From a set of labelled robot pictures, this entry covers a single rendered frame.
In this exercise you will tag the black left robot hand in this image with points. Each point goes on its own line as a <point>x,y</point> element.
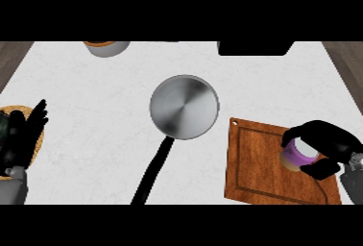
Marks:
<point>18,134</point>

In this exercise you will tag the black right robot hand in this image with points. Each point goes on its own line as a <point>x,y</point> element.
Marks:
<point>330,136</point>

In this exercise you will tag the purple can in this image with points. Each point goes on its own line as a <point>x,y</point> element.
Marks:
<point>298,155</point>

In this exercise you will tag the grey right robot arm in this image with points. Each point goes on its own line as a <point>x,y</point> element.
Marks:
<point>351,181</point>

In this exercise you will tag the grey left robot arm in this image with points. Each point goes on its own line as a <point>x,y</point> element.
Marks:
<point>12,187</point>

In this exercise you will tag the brown wooden cutting board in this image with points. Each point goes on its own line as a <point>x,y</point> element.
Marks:
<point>264,166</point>

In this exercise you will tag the black appliance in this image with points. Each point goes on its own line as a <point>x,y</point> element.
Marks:
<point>254,48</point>

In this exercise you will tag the grey pot with orange rim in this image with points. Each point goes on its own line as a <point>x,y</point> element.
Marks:
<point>106,48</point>

